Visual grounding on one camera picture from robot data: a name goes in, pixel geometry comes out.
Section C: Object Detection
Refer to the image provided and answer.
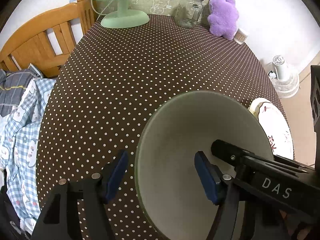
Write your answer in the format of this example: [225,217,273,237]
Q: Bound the large green-rim bowl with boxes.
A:
[135,90,273,239]

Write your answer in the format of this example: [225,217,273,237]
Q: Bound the brown polka-dot tablecloth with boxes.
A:
[36,15,282,239]

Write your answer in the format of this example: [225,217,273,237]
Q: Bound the glass jar black lid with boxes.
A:
[174,0,204,28]

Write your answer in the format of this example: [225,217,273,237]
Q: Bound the plaid clothes pile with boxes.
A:
[1,64,56,236]

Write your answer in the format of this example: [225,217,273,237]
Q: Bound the white plate red pattern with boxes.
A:
[251,99,294,159]

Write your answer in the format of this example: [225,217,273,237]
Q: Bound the cotton swab container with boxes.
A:
[233,28,248,45]

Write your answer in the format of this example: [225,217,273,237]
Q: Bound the purple plush toy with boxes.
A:
[207,0,239,41]

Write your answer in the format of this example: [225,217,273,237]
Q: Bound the large scalloped yellow-flower plate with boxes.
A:
[247,97,295,160]

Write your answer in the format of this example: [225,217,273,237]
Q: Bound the white floor fan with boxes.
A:
[268,55,299,99]

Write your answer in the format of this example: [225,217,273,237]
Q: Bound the wooden chair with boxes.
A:
[1,0,97,77]

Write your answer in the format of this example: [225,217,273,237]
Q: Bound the beige door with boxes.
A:
[281,54,319,167]

